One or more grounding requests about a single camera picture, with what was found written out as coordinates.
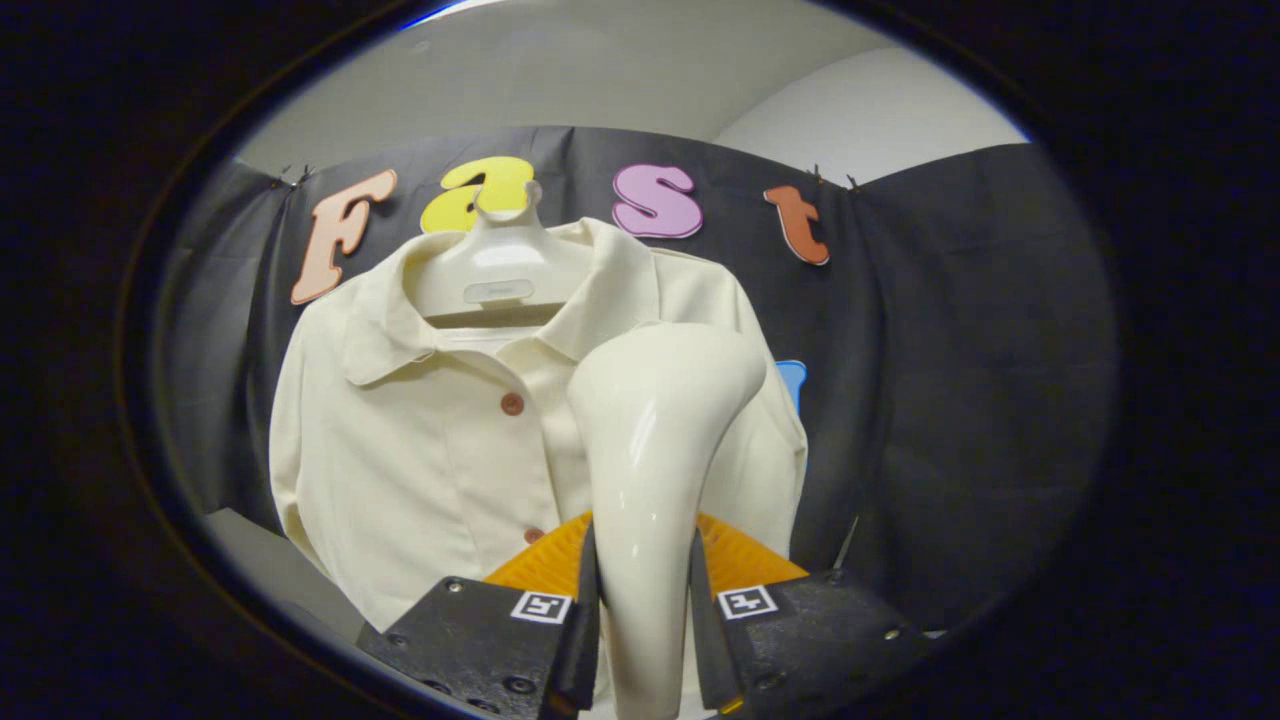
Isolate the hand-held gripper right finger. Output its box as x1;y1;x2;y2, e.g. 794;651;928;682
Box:
690;512;931;716

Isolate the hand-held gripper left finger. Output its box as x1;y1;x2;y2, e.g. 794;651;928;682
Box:
357;512;603;720

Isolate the cream button shirt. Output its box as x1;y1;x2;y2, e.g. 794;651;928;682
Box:
268;218;809;631

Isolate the black backdrop cloth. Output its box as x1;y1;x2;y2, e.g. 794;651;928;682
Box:
165;125;1119;631

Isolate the white plastic hanger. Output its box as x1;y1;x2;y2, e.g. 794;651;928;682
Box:
410;180;591;326

